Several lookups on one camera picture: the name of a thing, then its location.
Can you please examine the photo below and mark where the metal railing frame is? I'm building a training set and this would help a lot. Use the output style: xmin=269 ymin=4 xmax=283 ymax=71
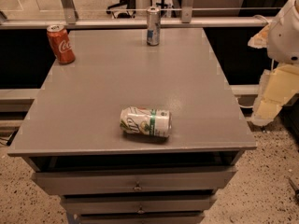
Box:
xmin=0 ymin=0 xmax=273 ymax=29

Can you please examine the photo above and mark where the silver blue redbull can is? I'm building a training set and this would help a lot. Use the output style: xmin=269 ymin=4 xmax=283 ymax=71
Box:
xmin=147 ymin=7 xmax=161 ymax=46

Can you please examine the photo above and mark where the grey drawer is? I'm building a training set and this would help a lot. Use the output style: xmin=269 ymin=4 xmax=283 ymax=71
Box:
xmin=61 ymin=195 xmax=216 ymax=215
xmin=32 ymin=166 xmax=236 ymax=195
xmin=78 ymin=212 xmax=205 ymax=224

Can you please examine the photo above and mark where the top grey drawer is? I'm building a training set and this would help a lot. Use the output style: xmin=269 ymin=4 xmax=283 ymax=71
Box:
xmin=32 ymin=166 xmax=236 ymax=195

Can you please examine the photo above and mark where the bottom grey drawer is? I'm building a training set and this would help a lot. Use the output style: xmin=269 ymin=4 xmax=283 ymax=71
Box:
xmin=78 ymin=212 xmax=205 ymax=224

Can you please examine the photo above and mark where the middle grey drawer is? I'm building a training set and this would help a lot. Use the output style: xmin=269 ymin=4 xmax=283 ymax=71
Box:
xmin=61 ymin=195 xmax=216 ymax=215

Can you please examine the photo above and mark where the red coca-cola can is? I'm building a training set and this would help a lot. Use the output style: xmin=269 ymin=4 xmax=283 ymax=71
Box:
xmin=47 ymin=25 xmax=75 ymax=64

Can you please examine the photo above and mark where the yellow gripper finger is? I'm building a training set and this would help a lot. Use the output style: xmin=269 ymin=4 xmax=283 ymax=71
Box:
xmin=250 ymin=63 xmax=299 ymax=126
xmin=248 ymin=24 xmax=270 ymax=49

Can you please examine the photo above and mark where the grey drawer cabinet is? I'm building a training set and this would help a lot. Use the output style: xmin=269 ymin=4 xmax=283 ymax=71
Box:
xmin=8 ymin=29 xmax=255 ymax=224

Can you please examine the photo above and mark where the white green 7up can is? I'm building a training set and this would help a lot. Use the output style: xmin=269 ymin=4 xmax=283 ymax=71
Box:
xmin=120 ymin=106 xmax=172 ymax=138

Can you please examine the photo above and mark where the black office chair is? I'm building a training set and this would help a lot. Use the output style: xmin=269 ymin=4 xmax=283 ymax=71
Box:
xmin=106 ymin=0 xmax=135 ymax=19

